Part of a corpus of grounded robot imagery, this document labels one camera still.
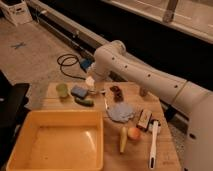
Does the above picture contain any yellow corn toy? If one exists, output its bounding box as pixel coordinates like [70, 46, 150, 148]
[120, 127, 127, 154]

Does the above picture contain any white cardboard box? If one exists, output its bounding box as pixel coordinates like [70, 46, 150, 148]
[0, 0, 32, 26]

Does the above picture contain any blue sponge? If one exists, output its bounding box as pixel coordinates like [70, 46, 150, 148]
[71, 86, 88, 99]

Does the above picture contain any black chair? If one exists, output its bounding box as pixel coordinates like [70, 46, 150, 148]
[0, 70, 30, 169]

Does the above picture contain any wooden board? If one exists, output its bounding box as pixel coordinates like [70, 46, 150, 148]
[42, 81, 183, 171]

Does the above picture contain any green plastic cup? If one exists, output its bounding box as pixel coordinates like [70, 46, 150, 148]
[56, 83, 68, 98]

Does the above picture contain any blue crumpled cloth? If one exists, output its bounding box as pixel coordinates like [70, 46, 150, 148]
[107, 102, 134, 123]

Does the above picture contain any orange peach toy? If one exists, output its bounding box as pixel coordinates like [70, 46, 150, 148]
[128, 127, 141, 141]

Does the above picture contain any green cucumber toy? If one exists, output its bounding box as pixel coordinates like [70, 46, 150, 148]
[74, 97, 94, 107]

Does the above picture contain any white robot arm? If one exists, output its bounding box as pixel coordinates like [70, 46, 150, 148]
[89, 40, 213, 171]

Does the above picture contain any black coiled cable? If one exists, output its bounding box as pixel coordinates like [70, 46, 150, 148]
[56, 53, 87, 81]

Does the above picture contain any white handled brush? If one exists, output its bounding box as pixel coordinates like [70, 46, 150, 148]
[149, 120, 158, 169]

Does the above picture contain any brown chocolate bar toy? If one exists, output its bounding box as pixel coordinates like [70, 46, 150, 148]
[110, 86, 124, 102]

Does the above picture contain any yellow plastic tub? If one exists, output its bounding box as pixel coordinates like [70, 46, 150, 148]
[6, 110, 104, 171]

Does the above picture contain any blue power device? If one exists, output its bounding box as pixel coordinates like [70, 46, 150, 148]
[80, 59, 92, 71]

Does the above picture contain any small brown box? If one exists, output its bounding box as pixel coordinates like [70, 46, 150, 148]
[137, 109, 152, 131]

